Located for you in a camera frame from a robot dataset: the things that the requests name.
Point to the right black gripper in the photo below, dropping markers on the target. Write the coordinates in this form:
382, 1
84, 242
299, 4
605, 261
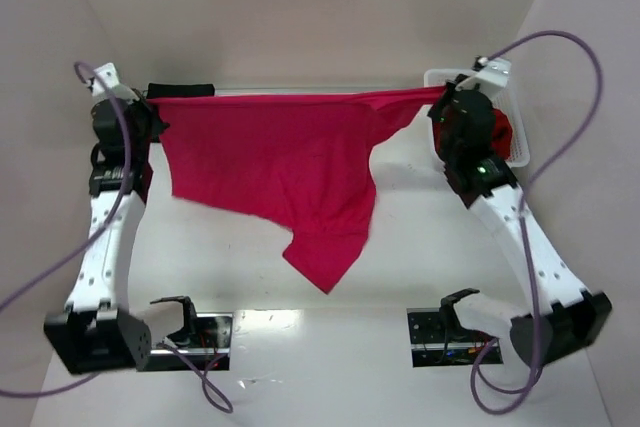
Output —
439, 108

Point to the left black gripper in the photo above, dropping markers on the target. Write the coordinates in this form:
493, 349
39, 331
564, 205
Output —
151, 123

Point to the dark red t-shirt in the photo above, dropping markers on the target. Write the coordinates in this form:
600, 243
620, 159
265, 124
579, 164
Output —
500, 134

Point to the pink t-shirt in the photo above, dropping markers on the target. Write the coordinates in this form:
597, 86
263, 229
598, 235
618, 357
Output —
300, 161

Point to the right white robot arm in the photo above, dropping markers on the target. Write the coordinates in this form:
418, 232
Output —
564, 316

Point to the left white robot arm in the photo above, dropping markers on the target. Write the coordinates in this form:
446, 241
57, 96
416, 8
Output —
96, 332

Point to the white plastic basket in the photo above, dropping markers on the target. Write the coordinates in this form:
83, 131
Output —
505, 101

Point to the black folded t-shirt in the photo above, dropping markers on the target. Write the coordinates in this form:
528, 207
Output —
159, 90

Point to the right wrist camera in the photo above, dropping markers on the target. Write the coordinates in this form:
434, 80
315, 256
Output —
489, 77

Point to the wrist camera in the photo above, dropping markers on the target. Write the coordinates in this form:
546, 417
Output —
489, 77
106, 79

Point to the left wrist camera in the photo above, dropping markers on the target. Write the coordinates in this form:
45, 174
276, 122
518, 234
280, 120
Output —
106, 79

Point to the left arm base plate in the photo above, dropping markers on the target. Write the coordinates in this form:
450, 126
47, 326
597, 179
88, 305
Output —
210, 337

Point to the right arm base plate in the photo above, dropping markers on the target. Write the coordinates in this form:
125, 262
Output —
435, 345

